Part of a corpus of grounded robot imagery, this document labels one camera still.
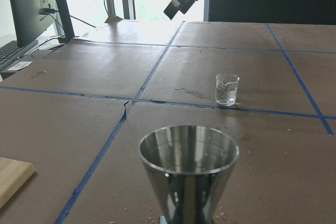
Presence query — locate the black keyboard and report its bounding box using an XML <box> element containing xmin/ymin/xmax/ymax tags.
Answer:
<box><xmin>0</xmin><ymin>40</ymin><xmax>26</xmax><ymax>71</ymax></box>

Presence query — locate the bamboo cutting board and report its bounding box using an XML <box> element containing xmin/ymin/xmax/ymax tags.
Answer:
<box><xmin>0</xmin><ymin>157</ymin><xmax>35</xmax><ymax>208</ymax></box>

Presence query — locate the steel double jigger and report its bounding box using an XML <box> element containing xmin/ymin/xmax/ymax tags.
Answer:
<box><xmin>139</xmin><ymin>125</ymin><xmax>239</xmax><ymax>223</ymax></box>

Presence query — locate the clear glass beaker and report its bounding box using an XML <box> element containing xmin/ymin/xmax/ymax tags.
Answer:
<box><xmin>215</xmin><ymin>73</ymin><xmax>240</xmax><ymax>106</ymax></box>

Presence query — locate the black computer monitor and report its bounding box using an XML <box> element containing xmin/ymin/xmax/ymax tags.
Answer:
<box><xmin>10</xmin><ymin>0</ymin><xmax>75</xmax><ymax>47</ymax></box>

